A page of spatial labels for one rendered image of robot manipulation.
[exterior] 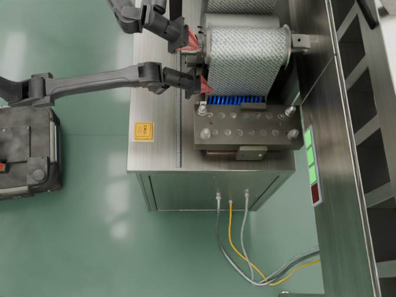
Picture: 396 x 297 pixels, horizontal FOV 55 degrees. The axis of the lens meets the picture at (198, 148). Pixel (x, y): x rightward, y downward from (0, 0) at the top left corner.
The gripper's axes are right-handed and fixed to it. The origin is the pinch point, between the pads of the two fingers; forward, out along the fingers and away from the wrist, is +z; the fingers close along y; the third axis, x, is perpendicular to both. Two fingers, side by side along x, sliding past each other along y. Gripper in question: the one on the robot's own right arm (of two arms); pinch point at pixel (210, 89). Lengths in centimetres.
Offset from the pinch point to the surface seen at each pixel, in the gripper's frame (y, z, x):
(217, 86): 0.3, 0.4, 3.5
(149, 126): 8.8, -12.6, -24.0
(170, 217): 28, 39, -101
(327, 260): 62, 20, 26
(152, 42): -32.7, -11.6, -26.4
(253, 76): 0.2, 7.2, 15.7
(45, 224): 31, -24, -137
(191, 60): -8.0, -9.7, 2.1
